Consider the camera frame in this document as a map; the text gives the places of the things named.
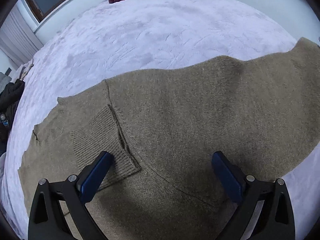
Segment olive knit sweater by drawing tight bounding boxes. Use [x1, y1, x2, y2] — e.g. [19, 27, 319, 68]
[18, 38, 319, 239]

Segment black jacket pile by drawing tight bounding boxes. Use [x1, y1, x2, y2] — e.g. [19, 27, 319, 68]
[1, 80, 25, 143]

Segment white pleated curtain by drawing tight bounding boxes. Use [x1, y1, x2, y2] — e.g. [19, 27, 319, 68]
[1, 5, 43, 67]

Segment lilac fleece bed blanket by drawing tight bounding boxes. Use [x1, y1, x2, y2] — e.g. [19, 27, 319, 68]
[0, 0, 320, 240]

